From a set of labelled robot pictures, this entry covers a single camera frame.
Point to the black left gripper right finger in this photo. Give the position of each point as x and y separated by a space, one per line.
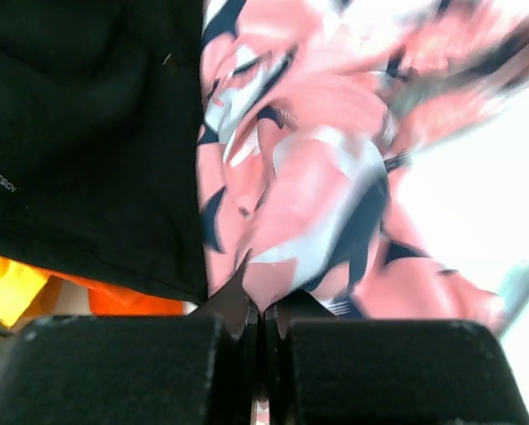
322 369

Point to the black shorts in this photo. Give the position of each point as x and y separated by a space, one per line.
100 109

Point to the yellow shorts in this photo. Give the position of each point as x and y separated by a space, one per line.
25 292

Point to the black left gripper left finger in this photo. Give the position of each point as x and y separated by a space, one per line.
85 369

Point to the orange shorts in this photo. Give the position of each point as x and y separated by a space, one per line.
108 299

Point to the pink patterned shorts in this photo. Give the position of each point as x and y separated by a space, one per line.
372 154

